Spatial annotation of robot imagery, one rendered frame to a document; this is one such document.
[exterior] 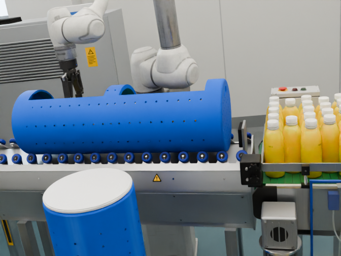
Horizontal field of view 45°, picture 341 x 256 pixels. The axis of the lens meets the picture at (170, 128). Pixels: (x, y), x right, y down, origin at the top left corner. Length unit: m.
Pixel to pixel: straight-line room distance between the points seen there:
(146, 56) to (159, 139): 0.66
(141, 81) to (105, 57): 1.07
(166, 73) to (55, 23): 0.58
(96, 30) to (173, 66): 0.51
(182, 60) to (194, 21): 2.34
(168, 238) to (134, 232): 1.16
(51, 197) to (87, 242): 0.18
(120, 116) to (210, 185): 0.43
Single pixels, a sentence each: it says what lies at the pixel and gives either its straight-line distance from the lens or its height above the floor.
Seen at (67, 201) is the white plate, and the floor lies 1.04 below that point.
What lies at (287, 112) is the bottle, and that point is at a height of 1.06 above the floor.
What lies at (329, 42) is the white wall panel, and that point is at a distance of 4.51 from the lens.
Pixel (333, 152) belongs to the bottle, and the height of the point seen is 0.98.
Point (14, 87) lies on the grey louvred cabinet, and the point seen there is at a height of 0.98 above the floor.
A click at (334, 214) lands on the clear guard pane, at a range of 1.49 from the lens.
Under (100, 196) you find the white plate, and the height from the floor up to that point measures 1.04.
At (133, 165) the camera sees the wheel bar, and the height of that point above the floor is 0.93.
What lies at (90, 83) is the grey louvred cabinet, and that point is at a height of 0.95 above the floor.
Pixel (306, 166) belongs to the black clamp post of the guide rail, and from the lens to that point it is 1.45.
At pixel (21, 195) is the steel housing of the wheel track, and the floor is 0.79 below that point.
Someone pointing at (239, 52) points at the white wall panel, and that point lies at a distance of 4.38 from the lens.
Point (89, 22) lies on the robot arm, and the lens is 1.63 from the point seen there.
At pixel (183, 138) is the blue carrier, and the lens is 1.55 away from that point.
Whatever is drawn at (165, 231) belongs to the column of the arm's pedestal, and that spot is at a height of 0.27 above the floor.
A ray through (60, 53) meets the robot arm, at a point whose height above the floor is 1.38.
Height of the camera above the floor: 1.60
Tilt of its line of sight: 19 degrees down
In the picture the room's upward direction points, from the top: 7 degrees counter-clockwise
